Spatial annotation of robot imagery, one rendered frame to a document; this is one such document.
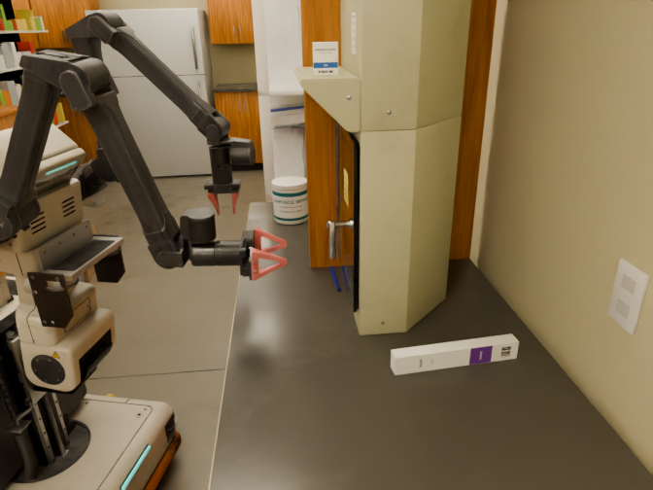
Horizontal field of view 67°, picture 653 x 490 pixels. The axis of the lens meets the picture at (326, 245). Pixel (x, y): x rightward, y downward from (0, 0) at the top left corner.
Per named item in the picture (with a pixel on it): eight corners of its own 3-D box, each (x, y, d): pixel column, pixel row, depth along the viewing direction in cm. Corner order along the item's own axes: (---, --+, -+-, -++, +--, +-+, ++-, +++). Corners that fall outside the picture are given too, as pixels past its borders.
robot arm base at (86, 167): (85, 167, 157) (61, 177, 146) (101, 152, 154) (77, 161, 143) (105, 189, 158) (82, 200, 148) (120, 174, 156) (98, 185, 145)
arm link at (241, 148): (215, 119, 142) (204, 124, 135) (254, 119, 141) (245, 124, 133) (221, 159, 147) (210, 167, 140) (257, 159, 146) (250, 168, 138)
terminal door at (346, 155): (341, 259, 142) (340, 116, 126) (357, 315, 114) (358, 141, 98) (338, 259, 142) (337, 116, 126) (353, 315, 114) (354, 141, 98)
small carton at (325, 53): (337, 72, 104) (336, 41, 101) (338, 75, 99) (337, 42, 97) (313, 73, 103) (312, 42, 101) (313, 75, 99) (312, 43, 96)
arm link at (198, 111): (106, 26, 136) (83, 27, 127) (117, 10, 134) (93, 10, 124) (224, 138, 145) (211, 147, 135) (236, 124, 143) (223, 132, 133)
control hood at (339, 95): (340, 107, 126) (340, 65, 122) (360, 131, 96) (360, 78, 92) (295, 109, 125) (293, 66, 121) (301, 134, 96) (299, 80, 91)
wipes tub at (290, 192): (307, 212, 193) (306, 174, 187) (309, 224, 181) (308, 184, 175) (274, 213, 192) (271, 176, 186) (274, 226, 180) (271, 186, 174)
